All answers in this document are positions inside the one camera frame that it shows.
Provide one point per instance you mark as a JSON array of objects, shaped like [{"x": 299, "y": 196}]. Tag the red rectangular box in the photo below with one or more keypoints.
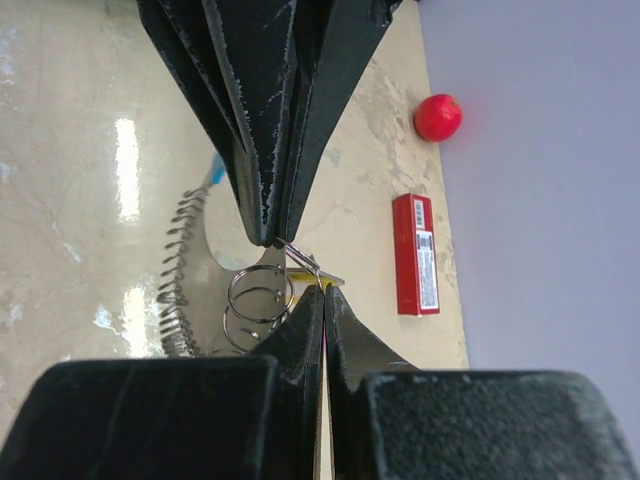
[{"x": 415, "y": 256}]

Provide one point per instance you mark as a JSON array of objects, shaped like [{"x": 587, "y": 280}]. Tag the red tomato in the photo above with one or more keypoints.
[{"x": 438, "y": 117}]

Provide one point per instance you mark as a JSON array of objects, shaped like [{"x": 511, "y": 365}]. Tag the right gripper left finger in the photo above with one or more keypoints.
[{"x": 256, "y": 416}]

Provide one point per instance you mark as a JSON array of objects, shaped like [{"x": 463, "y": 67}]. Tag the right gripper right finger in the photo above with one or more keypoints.
[{"x": 393, "y": 420}]

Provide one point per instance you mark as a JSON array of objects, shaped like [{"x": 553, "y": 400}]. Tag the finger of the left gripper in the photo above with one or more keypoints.
[
  {"x": 234, "y": 62},
  {"x": 337, "y": 40}
]

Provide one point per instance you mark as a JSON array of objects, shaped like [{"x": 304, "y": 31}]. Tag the blue grey keyring with rings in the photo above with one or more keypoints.
[{"x": 212, "y": 302}]

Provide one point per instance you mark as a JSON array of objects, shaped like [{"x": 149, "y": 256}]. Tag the small yellow key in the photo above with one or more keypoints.
[{"x": 301, "y": 279}]

